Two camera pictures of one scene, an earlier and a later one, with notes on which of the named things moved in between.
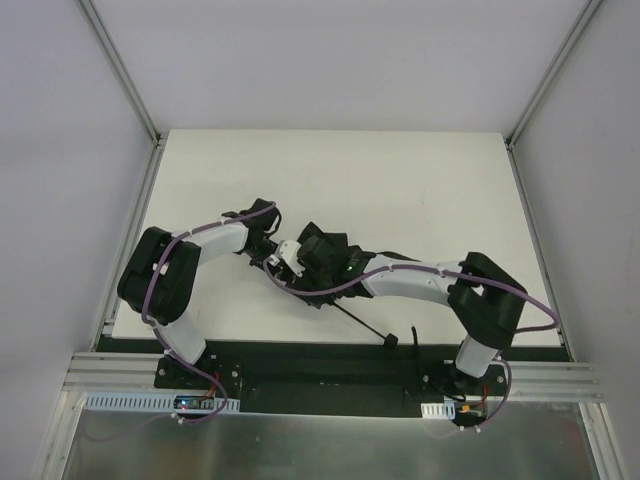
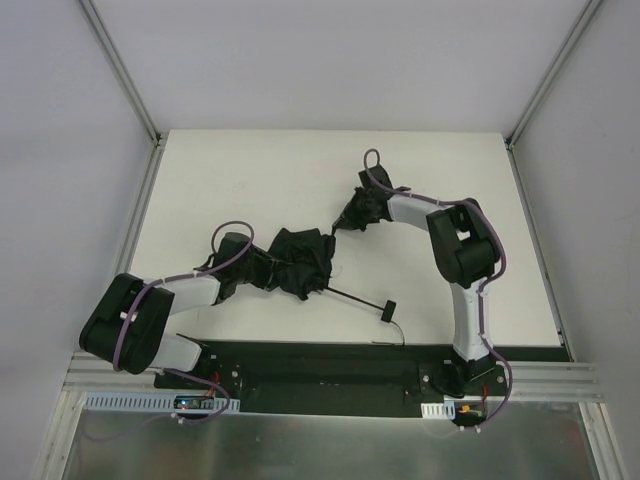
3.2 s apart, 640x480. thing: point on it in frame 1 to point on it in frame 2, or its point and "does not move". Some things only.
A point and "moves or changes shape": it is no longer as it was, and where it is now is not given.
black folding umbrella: x=336 y=242 moves or changes shape
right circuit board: x=470 y=411 does not move
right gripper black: x=314 y=296 to x=354 y=212
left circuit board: x=194 y=402 does not move
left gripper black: x=272 y=248 to x=272 y=273
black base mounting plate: x=339 y=376 does not move
